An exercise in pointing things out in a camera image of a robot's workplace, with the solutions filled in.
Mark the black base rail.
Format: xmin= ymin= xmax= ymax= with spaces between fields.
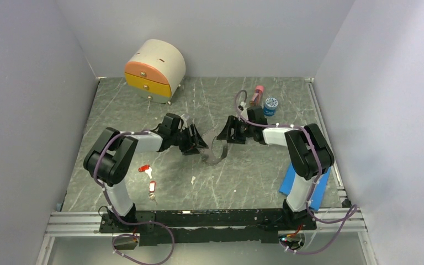
xmin=99 ymin=208 xmax=316 ymax=246

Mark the key with red label fob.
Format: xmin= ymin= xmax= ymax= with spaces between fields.
xmin=149 ymin=181 xmax=156 ymax=200

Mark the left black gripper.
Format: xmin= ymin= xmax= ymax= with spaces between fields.
xmin=171 ymin=124 xmax=208 ymax=155

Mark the key with red tag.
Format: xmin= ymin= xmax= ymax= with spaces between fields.
xmin=138 ymin=165 xmax=153 ymax=179

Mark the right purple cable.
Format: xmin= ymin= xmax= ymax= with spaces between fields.
xmin=234 ymin=89 xmax=359 ymax=256

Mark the aluminium frame rail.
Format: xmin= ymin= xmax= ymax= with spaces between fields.
xmin=45 ymin=208 xmax=367 ymax=237

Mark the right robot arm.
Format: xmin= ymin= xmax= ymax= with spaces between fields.
xmin=216 ymin=106 xmax=335 ymax=229

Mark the blue round tin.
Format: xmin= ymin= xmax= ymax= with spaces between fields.
xmin=263 ymin=97 xmax=279 ymax=116

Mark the round beige drawer box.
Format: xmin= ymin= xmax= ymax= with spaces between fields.
xmin=124 ymin=39 xmax=186 ymax=105

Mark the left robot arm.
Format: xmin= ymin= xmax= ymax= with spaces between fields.
xmin=83 ymin=113 xmax=209 ymax=232

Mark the pink capped brown vial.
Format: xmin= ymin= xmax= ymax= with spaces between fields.
xmin=250 ymin=85 xmax=264 ymax=107

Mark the blue foam sheet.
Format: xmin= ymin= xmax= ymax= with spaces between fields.
xmin=279 ymin=164 xmax=331 ymax=210

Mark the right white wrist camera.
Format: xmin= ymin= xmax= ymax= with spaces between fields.
xmin=238 ymin=102 xmax=248 ymax=120

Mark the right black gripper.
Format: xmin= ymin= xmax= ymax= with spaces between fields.
xmin=216 ymin=116 xmax=255 ymax=145

